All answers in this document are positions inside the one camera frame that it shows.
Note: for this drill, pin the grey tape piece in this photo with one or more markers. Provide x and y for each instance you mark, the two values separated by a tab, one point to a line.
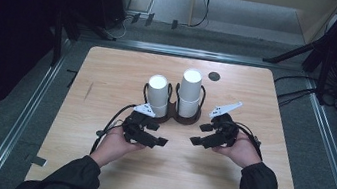
39	161

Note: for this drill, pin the person's left hand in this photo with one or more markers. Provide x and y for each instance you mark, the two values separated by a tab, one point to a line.
113	147

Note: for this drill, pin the person's right hand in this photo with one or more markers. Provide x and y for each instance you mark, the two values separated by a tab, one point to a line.
242	151

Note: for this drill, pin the white paper cup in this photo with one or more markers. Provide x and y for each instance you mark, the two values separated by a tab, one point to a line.
191	84
158	89
160	111
188	109

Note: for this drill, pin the black round table grommet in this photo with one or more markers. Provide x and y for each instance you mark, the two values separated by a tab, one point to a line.
214	76

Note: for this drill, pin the black metal stand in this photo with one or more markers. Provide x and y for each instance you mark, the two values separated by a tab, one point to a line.
60	38

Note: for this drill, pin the light wooden cabinet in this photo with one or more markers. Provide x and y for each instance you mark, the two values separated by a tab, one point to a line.
313	15

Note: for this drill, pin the black tripod stand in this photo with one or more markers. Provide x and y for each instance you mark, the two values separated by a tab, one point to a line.
318	46

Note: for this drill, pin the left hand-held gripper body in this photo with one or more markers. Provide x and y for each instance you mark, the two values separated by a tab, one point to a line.
133	126

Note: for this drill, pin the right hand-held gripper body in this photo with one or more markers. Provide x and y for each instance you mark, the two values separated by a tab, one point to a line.
226	132

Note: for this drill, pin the dark double cup holder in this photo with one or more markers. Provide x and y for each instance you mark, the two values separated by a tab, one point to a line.
172	110

